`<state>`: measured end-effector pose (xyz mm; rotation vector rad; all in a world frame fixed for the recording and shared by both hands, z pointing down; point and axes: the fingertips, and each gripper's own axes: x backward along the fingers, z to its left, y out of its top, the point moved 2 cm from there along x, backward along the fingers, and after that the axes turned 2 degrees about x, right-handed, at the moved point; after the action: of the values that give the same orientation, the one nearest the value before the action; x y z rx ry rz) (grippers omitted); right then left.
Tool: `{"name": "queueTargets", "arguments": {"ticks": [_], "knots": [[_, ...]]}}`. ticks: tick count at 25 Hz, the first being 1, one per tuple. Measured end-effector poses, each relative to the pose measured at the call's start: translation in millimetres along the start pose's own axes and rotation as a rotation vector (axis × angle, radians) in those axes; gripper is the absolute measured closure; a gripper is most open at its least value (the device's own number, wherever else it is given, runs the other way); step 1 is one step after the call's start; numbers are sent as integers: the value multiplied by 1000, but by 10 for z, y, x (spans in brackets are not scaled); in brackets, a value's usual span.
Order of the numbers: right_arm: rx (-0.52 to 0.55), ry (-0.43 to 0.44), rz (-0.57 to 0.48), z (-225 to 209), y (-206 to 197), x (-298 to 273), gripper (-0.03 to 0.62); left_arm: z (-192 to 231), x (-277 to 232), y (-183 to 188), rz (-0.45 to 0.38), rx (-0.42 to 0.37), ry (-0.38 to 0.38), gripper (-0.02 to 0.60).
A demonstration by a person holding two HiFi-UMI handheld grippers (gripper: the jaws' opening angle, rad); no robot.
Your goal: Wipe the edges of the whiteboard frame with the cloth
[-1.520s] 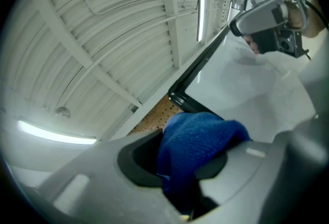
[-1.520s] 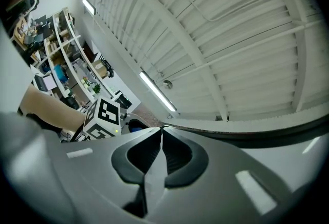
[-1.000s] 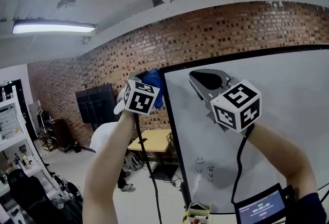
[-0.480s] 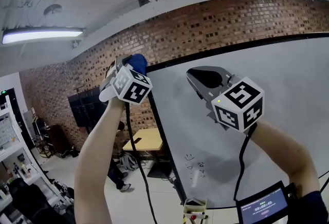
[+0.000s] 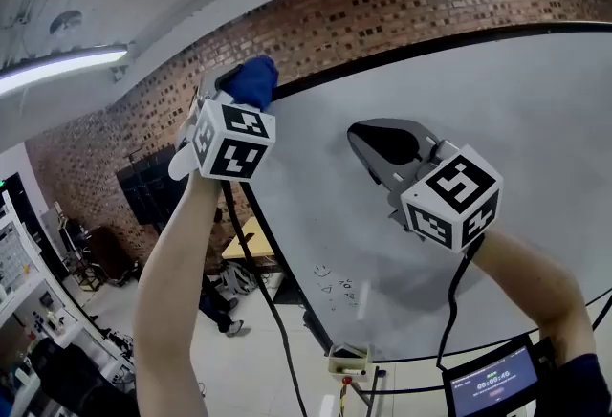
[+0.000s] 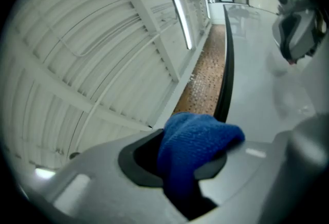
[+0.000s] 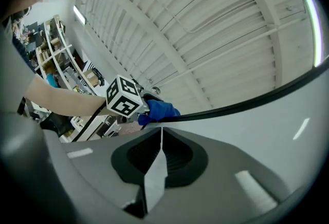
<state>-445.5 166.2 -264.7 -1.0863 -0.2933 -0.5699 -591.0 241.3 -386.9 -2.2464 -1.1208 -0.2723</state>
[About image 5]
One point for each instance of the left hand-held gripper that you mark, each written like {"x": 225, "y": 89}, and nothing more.
{"x": 234, "y": 142}

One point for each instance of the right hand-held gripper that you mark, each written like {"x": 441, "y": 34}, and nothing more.
{"x": 454, "y": 195}

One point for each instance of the blue terry cloth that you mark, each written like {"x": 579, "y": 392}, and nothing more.
{"x": 255, "y": 80}

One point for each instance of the large whiteboard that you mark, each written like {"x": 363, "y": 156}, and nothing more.
{"x": 478, "y": 94}

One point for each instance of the person's right forearm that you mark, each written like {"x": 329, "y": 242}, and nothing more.
{"x": 540, "y": 291}

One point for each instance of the person's left forearm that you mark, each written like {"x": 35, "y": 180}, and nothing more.
{"x": 167, "y": 300}

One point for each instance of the black display on stand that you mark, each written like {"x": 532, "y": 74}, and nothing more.
{"x": 143, "y": 185}

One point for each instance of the white ceiling tube light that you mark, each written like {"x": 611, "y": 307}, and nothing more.
{"x": 62, "y": 66}

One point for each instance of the light wooden table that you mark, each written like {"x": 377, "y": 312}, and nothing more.
{"x": 253, "y": 240}

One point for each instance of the grey backpack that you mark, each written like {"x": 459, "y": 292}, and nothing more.
{"x": 238, "y": 277}

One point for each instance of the beige plastic tray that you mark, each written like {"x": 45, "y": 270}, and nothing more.
{"x": 349, "y": 365}

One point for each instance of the red round button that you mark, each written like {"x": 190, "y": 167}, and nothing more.
{"x": 347, "y": 379}

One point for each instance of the black chest-mounted monitor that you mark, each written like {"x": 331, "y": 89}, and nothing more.
{"x": 497, "y": 384}

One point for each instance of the yellow black hazard tape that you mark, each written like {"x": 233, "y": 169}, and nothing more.
{"x": 343, "y": 401}

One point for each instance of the white shelf unit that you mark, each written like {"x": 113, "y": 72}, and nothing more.
{"x": 33, "y": 291}

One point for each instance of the person's navy shirt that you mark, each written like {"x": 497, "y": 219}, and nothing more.
{"x": 581, "y": 386}

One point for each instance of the black office chair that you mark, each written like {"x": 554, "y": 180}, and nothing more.
{"x": 81, "y": 381}

